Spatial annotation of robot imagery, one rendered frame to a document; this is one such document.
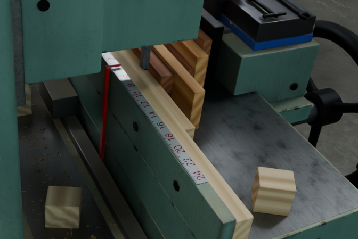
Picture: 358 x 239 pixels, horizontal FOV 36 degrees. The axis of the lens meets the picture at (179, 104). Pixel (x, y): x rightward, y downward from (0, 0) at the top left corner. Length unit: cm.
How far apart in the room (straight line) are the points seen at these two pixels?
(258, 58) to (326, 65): 208
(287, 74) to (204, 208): 33
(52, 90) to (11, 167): 27
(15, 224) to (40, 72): 17
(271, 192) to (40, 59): 26
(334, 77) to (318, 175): 208
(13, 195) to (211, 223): 20
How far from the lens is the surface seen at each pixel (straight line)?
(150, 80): 67
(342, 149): 226
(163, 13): 61
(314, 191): 63
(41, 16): 51
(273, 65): 76
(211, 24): 70
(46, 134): 80
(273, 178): 57
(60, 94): 80
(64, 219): 66
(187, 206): 54
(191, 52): 69
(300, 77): 81
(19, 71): 53
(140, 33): 61
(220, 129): 68
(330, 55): 290
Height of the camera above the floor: 131
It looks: 35 degrees down
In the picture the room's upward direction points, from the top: 9 degrees clockwise
